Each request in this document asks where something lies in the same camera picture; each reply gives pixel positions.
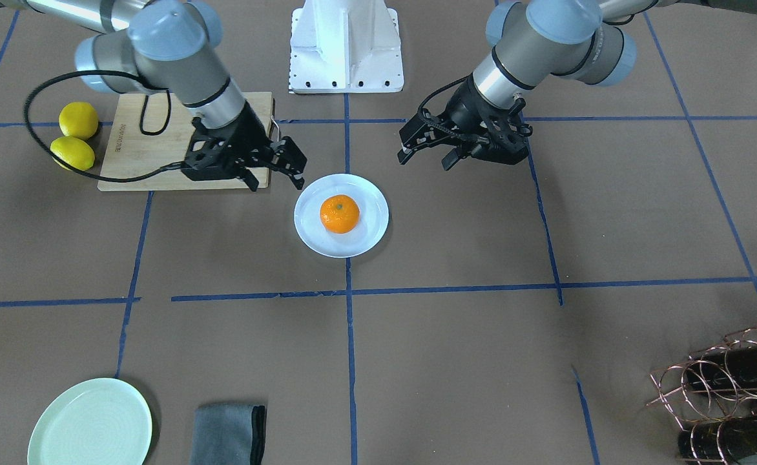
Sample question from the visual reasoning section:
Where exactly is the orange fruit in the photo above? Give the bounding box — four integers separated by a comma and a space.
319, 194, 360, 234

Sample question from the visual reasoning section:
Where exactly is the dark green wine bottle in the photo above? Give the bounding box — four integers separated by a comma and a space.
683, 346, 757, 394

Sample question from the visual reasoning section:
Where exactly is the yellow lemon near board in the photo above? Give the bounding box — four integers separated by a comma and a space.
50, 136, 96, 171

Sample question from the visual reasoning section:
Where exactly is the light blue plate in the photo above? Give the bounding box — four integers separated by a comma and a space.
294, 174, 389, 258

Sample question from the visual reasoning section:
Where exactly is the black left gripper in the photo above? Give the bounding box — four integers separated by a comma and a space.
397, 76, 533, 171

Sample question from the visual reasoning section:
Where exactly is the bamboo cutting board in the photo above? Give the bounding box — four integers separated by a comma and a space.
98, 94, 248, 192

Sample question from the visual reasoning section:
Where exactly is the light green plate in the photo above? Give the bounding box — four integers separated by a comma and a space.
27, 378, 153, 464

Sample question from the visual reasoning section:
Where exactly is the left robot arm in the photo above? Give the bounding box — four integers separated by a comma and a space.
397, 1, 671, 170

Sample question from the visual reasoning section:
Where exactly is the grey folded cloth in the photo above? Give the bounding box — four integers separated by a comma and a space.
189, 402, 267, 464

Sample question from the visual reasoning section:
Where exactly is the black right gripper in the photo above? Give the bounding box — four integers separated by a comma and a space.
181, 103, 307, 192

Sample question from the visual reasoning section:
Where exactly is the yellow lemon outer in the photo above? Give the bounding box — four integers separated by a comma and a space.
57, 102, 100, 141

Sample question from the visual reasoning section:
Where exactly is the copper wire bottle rack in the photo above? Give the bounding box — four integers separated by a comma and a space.
649, 326, 757, 464

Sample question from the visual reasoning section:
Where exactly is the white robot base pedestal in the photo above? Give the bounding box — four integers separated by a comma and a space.
288, 1, 404, 94

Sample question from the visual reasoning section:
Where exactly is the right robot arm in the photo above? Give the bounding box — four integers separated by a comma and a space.
0, 1, 307, 191

